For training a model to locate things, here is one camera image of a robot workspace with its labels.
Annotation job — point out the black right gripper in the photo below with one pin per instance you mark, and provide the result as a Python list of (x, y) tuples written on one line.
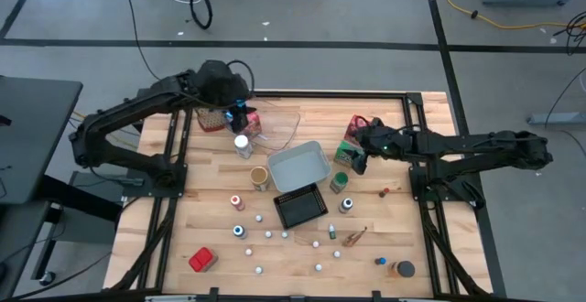
[(384, 142)]

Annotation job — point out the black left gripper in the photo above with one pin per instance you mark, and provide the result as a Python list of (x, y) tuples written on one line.
[(220, 84)]

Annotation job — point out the small red cereal box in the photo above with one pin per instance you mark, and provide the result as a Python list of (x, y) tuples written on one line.
[(253, 126)]

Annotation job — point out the small green cereal box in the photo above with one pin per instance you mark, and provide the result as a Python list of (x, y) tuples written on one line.
[(343, 155)]

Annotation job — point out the green-lid spice jar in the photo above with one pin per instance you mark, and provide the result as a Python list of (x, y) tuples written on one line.
[(339, 180)]

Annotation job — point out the white-lid spice jar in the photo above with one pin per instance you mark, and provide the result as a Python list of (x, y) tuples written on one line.
[(241, 143)]

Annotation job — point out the red Froot Loops box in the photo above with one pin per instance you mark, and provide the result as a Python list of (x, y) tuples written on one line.
[(351, 130)]

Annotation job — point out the small red-cap bottle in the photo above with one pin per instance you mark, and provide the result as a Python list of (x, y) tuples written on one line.
[(383, 193)]

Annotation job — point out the black food colouring bottle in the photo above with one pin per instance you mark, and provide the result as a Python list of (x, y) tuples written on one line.
[(346, 203)]

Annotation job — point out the grey plastic bin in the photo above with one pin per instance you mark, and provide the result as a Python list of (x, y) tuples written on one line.
[(300, 167)]

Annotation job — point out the gold can with tan lid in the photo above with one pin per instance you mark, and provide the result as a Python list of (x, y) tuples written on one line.
[(258, 176)]

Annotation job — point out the black plastic basket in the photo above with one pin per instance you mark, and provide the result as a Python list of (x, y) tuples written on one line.
[(300, 205)]

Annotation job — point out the small green dropper bottle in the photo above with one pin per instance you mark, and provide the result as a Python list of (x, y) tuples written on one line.
[(332, 233)]

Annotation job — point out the taco seasoning jar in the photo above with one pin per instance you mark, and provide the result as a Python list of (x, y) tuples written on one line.
[(353, 239)]

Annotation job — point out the small blue-cap bottle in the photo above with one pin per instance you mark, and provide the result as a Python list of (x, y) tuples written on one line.
[(381, 261)]

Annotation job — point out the black-lid orange spice jar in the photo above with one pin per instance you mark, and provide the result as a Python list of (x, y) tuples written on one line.
[(405, 269)]

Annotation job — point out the blue food colouring bottle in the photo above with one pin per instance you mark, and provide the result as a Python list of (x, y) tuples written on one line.
[(238, 231)]

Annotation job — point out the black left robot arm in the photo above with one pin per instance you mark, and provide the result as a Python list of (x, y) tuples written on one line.
[(119, 114)]

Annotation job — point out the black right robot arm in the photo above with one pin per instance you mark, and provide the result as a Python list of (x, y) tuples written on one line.
[(480, 148)]

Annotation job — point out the red metal box grater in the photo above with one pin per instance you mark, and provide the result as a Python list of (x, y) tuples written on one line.
[(210, 120)]

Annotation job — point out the clear plastic bin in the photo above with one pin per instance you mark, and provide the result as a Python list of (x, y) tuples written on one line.
[(279, 130)]

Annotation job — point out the red toy block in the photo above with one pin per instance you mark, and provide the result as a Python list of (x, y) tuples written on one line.
[(201, 260)]

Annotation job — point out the black desk support beam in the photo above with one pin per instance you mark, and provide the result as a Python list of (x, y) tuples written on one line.
[(82, 199)]

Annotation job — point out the grey table foot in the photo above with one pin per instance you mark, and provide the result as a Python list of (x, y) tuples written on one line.
[(558, 118)]

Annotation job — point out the black desk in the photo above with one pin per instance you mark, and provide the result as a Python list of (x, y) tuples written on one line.
[(36, 132)]

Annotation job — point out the black aluminium table frame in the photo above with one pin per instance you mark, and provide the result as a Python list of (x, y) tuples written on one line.
[(343, 94)]

